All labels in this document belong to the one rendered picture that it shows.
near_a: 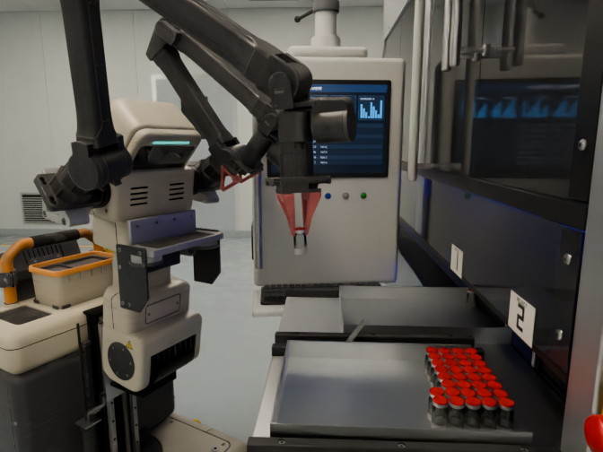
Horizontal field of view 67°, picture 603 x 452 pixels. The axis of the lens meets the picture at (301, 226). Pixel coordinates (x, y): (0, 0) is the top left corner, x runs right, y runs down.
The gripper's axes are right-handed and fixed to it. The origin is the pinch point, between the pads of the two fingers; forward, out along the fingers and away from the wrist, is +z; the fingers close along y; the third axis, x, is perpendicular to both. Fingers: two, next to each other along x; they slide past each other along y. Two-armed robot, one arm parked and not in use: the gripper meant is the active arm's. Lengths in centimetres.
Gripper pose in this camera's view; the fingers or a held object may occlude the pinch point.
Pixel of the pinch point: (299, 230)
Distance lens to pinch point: 77.1
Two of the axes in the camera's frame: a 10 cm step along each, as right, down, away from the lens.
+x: -2.1, -1.1, 9.7
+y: 9.8, -0.6, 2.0
